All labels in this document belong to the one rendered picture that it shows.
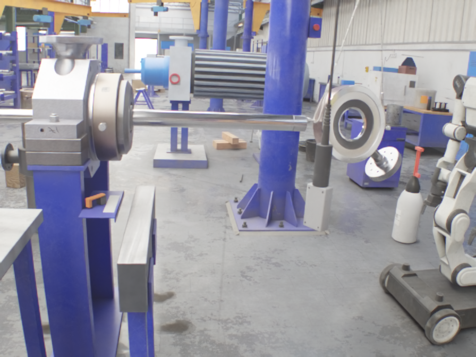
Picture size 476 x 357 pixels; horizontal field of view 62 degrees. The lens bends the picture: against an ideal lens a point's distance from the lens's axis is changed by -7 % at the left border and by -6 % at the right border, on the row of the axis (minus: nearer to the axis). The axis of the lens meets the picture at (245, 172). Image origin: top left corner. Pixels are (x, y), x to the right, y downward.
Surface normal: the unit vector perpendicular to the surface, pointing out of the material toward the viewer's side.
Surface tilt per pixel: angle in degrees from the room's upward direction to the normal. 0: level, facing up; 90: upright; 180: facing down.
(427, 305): 45
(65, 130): 90
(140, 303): 90
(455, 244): 115
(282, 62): 90
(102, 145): 119
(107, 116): 80
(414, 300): 90
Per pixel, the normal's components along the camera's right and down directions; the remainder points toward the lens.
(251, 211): 0.51, 0.26
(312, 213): -0.73, 0.14
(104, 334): 0.06, -0.96
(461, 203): 0.18, 0.27
